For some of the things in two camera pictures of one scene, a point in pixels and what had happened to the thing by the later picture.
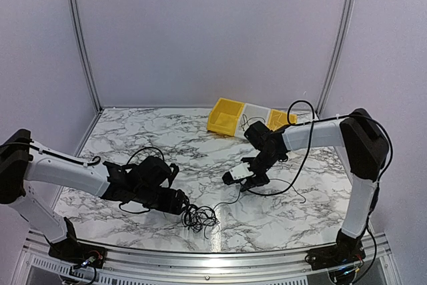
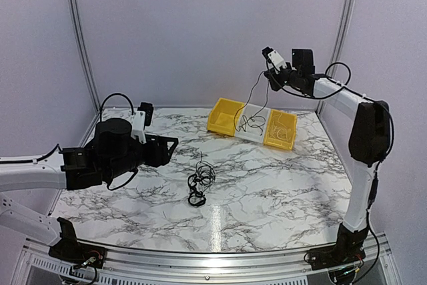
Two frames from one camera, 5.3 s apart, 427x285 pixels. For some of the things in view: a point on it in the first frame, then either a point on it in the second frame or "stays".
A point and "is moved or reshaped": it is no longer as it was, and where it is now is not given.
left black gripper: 168,207 → 162,157
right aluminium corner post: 347,20 stays
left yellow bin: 224,116 stays
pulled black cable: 270,179 → 243,106
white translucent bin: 249,115 stays
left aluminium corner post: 77,34 stays
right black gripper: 251,183 → 276,86
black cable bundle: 198,218 → 199,182
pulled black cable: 245,120 is moved or reshaped
